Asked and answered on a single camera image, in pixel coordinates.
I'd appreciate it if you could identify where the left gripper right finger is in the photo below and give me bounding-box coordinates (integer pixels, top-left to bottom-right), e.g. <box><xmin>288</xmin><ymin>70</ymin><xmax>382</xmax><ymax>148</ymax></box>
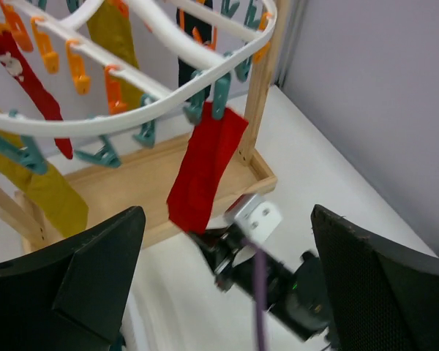
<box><xmin>311</xmin><ymin>205</ymin><xmax>439</xmax><ymax>351</ymax></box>

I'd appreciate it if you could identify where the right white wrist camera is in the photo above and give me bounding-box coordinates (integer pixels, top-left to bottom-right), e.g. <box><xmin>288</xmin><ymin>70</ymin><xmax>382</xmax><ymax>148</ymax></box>
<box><xmin>223</xmin><ymin>193</ymin><xmax>282</xmax><ymax>244</ymax></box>

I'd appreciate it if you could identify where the wooden hanger stand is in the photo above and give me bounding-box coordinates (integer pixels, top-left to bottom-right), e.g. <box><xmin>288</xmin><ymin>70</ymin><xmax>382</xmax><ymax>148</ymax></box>
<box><xmin>0</xmin><ymin>0</ymin><xmax>291</xmax><ymax>254</ymax></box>

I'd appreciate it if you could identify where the dark navy sock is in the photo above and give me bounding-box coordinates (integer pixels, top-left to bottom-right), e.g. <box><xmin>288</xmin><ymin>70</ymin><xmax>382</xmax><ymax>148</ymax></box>
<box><xmin>176</xmin><ymin>8</ymin><xmax>212</xmax><ymax>87</ymax></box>

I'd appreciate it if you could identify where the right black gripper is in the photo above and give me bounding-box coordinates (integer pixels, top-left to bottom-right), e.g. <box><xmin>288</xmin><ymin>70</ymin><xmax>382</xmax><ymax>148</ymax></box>
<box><xmin>188</xmin><ymin>224</ymin><xmax>293</xmax><ymax>303</ymax></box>

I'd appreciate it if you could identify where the mustard sock front left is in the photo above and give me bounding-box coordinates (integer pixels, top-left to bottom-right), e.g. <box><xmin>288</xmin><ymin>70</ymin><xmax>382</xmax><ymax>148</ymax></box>
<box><xmin>0</xmin><ymin>130</ymin><xmax>89</xmax><ymax>237</ymax></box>

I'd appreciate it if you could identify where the mustard sock centre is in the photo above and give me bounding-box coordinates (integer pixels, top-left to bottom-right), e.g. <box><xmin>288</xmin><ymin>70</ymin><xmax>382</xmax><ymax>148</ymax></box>
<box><xmin>86</xmin><ymin>1</ymin><xmax>143</xmax><ymax>110</ymax></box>

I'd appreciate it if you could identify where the red sock with white pattern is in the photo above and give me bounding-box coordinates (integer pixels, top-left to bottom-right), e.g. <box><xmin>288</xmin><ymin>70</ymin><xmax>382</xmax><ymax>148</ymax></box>
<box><xmin>0</xmin><ymin>21</ymin><xmax>75</xmax><ymax>160</ymax></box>

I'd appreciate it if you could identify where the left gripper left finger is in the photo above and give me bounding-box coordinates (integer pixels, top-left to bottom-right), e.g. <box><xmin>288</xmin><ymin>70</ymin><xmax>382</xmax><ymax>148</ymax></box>
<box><xmin>0</xmin><ymin>206</ymin><xmax>146</xmax><ymax>350</ymax></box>

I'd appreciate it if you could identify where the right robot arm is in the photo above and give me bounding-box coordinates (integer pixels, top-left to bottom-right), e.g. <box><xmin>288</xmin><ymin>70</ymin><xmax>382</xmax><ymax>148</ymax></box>
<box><xmin>188</xmin><ymin>224</ymin><xmax>339</xmax><ymax>349</ymax></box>

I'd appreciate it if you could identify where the white round clip hanger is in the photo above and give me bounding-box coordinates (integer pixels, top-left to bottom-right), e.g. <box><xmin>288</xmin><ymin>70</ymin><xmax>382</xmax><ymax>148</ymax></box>
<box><xmin>0</xmin><ymin>1</ymin><xmax>278</xmax><ymax>137</ymax></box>

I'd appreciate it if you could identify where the mustard sock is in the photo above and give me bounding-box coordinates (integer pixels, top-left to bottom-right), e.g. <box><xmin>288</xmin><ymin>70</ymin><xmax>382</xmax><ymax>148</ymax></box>
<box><xmin>86</xmin><ymin>1</ymin><xmax>143</xmax><ymax>110</ymax></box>
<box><xmin>0</xmin><ymin>130</ymin><xmax>89</xmax><ymax>237</ymax></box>

